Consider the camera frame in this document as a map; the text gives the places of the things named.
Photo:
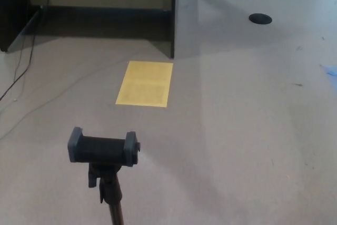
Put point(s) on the yellow paper sheet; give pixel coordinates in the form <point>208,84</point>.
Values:
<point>144,85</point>

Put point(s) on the black round floor cover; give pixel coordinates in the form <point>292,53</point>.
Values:
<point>260,18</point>

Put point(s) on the black tripod with phone holder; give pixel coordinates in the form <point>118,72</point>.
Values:
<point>102,148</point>

